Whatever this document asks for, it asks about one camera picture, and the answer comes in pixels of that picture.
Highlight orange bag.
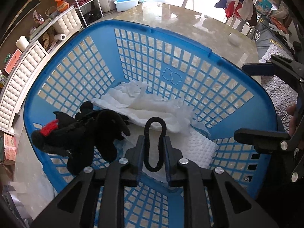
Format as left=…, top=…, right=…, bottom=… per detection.
left=54, top=0, right=70, bottom=11

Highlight white dotted cloth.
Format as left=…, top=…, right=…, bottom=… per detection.
left=114, top=123, right=218, bottom=183

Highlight clothes drying rack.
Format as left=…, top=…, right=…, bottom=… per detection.
left=173, top=0, right=262, bottom=27

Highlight blue plastic basket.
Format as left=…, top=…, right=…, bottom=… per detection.
left=23, top=19, right=279, bottom=228

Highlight white metal shelf rack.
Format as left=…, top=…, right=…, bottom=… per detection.
left=58, top=0, right=104, bottom=27

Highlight white ribbed towel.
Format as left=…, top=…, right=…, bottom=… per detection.
left=91, top=81, right=193, bottom=134

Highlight white tufted TV cabinet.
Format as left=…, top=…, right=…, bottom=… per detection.
left=0, top=5, right=82, bottom=133

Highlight grey covered chair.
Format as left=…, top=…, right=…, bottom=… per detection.
left=255, top=14, right=304, bottom=130

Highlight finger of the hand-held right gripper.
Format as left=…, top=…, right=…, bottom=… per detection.
left=242, top=55, right=304, bottom=93
left=234, top=128, right=304, bottom=183

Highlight cardboard box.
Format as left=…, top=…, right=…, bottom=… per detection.
left=0, top=133, right=17, bottom=167

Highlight blue and white plastic tub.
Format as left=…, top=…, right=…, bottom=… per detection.
left=113, top=0, right=141, bottom=12

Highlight black television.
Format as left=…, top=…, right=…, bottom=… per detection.
left=0, top=0, right=41, bottom=45

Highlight white gloves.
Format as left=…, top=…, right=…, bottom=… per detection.
left=269, top=23, right=292, bottom=48

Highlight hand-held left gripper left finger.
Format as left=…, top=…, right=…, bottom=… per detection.
left=30, top=135, right=146, bottom=228

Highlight black plush toy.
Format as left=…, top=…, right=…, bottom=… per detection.
left=31, top=101, right=167, bottom=176

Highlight person's right hand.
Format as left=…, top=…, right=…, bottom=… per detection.
left=287, top=104, right=297, bottom=136

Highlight cream canister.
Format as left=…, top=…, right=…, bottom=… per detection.
left=16, top=36, right=29, bottom=51

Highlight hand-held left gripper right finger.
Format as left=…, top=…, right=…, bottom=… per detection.
left=163, top=136, right=278, bottom=228

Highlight pink storage box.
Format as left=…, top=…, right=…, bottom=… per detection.
left=4, top=48, right=22, bottom=74

